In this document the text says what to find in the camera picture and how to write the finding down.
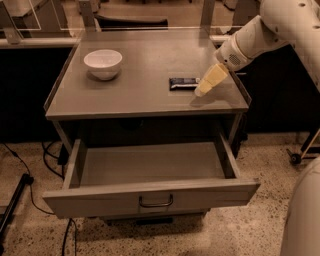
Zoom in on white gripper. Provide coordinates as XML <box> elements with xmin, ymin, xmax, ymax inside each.
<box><xmin>194</xmin><ymin>34</ymin><xmax>252</xmax><ymax>97</ymax></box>

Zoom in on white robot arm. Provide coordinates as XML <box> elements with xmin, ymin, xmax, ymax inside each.
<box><xmin>195</xmin><ymin>0</ymin><xmax>320</xmax><ymax>256</ymax></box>

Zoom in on grey open top drawer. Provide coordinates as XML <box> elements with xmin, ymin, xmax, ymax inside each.
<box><xmin>43</xmin><ymin>134</ymin><xmax>259</xmax><ymax>219</ymax></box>

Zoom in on grey cabinet table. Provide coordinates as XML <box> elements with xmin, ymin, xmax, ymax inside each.
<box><xmin>45</xmin><ymin>29</ymin><xmax>250</xmax><ymax>156</ymax></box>

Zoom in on white ceramic bowl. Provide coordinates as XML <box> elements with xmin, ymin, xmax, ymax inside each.
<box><xmin>83</xmin><ymin>49</ymin><xmax>123</xmax><ymax>80</ymax></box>

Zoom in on black wheeled cart base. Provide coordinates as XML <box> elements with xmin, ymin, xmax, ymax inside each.
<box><xmin>287</xmin><ymin>128</ymin><xmax>320</xmax><ymax>165</ymax></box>

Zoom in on black stand leg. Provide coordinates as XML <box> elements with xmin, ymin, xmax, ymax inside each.
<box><xmin>0</xmin><ymin>174</ymin><xmax>33</xmax><ymax>238</ymax></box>

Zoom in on metal drawer handle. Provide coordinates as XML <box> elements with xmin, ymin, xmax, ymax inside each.
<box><xmin>138</xmin><ymin>194</ymin><xmax>174</xmax><ymax>208</ymax></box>

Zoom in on black floor cable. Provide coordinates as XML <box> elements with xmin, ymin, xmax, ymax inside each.
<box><xmin>2</xmin><ymin>140</ymin><xmax>78</xmax><ymax>256</ymax></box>

